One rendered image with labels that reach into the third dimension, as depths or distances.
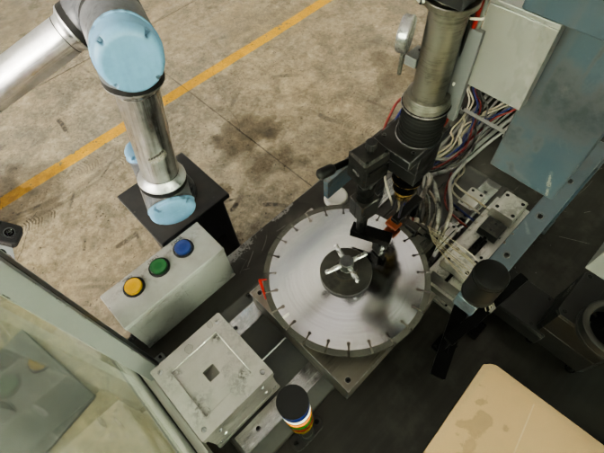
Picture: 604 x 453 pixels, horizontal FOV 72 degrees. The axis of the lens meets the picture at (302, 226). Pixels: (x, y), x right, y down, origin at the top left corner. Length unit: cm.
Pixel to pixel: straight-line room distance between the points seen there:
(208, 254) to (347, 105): 178
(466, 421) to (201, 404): 56
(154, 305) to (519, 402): 84
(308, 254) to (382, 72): 208
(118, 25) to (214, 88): 209
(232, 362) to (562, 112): 72
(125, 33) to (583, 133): 68
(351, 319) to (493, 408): 39
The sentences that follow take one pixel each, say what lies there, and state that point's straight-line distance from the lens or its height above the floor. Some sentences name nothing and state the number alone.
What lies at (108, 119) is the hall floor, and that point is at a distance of 290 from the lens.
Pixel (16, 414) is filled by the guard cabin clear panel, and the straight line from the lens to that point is 47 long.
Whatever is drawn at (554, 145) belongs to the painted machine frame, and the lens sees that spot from 68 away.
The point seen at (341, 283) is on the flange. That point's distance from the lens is 88.
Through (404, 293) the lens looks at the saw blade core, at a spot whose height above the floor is 95.
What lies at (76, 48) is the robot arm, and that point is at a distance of 97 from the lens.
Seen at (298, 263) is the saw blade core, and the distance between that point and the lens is 91.
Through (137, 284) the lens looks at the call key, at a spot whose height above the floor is 91.
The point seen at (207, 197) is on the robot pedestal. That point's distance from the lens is 130.
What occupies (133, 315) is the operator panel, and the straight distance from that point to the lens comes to 101.
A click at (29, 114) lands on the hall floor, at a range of 322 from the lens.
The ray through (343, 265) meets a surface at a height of 100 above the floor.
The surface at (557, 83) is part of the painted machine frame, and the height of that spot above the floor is 140.
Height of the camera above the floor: 176
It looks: 58 degrees down
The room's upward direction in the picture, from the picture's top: 6 degrees counter-clockwise
